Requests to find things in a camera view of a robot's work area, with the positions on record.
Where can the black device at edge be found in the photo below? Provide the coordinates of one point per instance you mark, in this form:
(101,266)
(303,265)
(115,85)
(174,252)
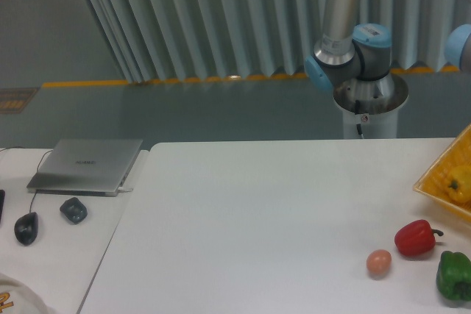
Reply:
(2,200)

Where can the yellow wicker basket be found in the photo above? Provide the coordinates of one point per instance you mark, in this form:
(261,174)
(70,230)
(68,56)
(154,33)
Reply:
(435,182)

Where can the yellow bell pepper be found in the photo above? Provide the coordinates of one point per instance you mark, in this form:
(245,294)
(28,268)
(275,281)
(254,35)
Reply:
(458,188)

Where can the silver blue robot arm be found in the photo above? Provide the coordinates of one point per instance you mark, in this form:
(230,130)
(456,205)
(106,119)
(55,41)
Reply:
(359,33)

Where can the black computer mouse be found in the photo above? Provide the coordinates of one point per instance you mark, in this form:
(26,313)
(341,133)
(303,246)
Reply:
(26,228)

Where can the brown egg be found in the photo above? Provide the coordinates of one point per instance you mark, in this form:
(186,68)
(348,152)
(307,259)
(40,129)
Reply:
(379,262)

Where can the silver closed laptop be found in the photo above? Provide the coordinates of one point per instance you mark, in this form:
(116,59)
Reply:
(88,167)

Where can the brown floor sign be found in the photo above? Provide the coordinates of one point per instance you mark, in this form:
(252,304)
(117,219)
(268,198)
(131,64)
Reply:
(14,100)

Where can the green bell pepper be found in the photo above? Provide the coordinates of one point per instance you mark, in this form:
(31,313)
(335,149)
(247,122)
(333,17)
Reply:
(453,276)

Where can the white cloth with print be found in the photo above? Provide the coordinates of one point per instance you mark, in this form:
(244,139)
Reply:
(16,297)

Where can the red bell pepper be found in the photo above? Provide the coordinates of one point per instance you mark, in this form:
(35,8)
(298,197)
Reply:
(416,238)

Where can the folding white partition screen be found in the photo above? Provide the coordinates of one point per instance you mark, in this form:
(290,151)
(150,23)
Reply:
(185,39)

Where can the black power adapter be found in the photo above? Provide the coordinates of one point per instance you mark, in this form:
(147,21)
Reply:
(74,210)

